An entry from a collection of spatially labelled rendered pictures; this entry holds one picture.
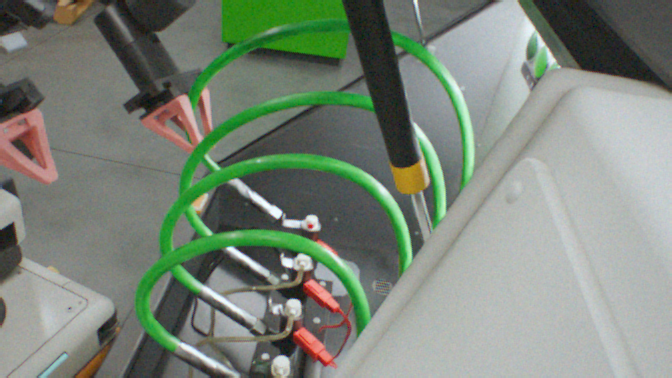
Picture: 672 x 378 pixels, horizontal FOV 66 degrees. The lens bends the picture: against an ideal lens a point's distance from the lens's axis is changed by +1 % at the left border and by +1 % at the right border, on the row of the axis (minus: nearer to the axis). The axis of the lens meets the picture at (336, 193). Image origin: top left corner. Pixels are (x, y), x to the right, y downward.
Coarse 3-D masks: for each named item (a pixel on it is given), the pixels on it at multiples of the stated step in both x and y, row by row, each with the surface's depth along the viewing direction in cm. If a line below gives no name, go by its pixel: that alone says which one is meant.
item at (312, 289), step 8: (312, 280) 69; (304, 288) 68; (312, 288) 67; (320, 288) 67; (312, 296) 67; (320, 296) 67; (328, 296) 67; (320, 304) 67; (328, 304) 66; (336, 304) 66
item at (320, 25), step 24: (288, 24) 57; (312, 24) 57; (336, 24) 56; (240, 48) 59; (408, 48) 57; (216, 72) 61; (192, 96) 63; (456, 96) 60; (192, 144) 67; (216, 168) 70
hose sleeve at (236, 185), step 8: (224, 184) 70; (232, 184) 70; (240, 184) 71; (240, 192) 71; (248, 192) 71; (248, 200) 72; (256, 200) 72; (264, 200) 73; (256, 208) 73; (264, 208) 72
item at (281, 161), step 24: (240, 168) 49; (264, 168) 49; (288, 168) 48; (312, 168) 48; (336, 168) 48; (192, 192) 51; (384, 192) 49; (168, 216) 53; (168, 240) 56; (408, 240) 53; (408, 264) 54; (192, 288) 60; (240, 312) 62
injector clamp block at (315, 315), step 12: (288, 276) 87; (324, 288) 86; (276, 300) 82; (288, 300) 83; (312, 300) 83; (312, 312) 81; (324, 312) 82; (276, 324) 79; (312, 324) 80; (324, 324) 80; (264, 348) 75; (276, 348) 75; (300, 348) 76; (252, 360) 73; (264, 360) 73; (300, 360) 74; (300, 372) 73
